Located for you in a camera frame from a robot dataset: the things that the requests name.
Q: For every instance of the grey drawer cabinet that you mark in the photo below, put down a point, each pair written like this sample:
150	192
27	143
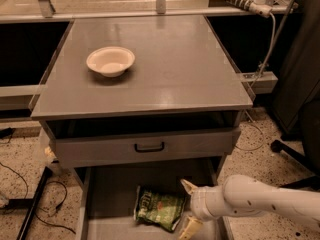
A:
181	80

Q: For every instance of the open grey middle drawer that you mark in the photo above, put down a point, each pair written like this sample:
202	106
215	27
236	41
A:
109	196

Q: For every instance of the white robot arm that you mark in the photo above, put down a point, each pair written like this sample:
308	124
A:
243	196

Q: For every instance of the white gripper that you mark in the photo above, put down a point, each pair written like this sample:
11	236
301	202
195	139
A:
199	204

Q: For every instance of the black metal floor bar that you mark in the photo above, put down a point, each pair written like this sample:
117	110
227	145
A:
23	232

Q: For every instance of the aluminium frame rail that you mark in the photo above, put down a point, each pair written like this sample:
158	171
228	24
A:
61	17

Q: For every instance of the white paper bowl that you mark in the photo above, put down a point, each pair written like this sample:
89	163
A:
110	61

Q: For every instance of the grey top drawer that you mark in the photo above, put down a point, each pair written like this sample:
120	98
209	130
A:
110	150

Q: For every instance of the white power strip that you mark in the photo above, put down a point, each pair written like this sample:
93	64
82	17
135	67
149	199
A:
259	7

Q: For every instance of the black drawer handle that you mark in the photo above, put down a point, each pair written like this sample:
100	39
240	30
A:
149	149

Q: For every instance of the green jalapeno chip bag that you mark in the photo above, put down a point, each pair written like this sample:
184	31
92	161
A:
162	209

